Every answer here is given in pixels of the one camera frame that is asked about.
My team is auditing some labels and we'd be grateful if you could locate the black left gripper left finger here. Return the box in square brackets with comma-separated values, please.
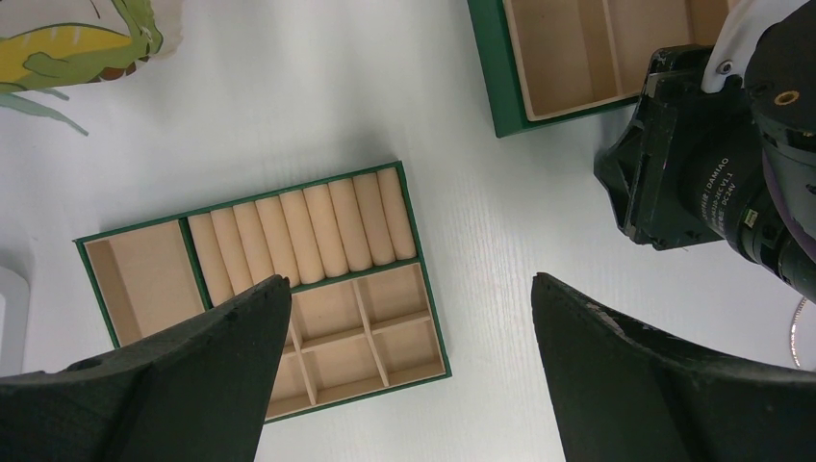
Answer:
[1, 275, 292, 461]

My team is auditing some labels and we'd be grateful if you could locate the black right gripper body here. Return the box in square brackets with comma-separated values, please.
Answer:
[594, 45, 815, 300]

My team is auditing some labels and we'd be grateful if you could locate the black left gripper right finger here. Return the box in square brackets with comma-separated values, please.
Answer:
[531, 272, 815, 461]

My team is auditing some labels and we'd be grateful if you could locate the green jewelry tray insert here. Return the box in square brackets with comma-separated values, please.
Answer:
[74, 161, 451, 422]

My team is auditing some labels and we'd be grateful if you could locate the green jewelry box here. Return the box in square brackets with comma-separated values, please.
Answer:
[468, 0, 736, 138]

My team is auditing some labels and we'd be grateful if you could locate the white cartoon print garment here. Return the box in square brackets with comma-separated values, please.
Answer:
[1, 0, 184, 135]

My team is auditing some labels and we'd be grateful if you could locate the silver bangle bracelet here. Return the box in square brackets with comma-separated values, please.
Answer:
[789, 296, 808, 370]

